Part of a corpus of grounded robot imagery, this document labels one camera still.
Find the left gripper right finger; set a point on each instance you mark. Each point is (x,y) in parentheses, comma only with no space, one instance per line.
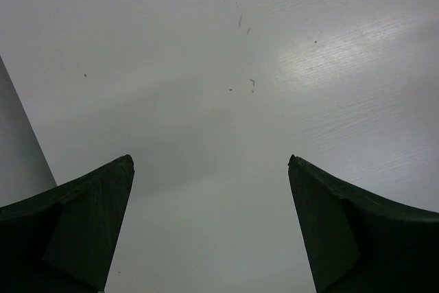
(358,241)

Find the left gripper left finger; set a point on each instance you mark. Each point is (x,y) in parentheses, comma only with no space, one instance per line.
(64,239)

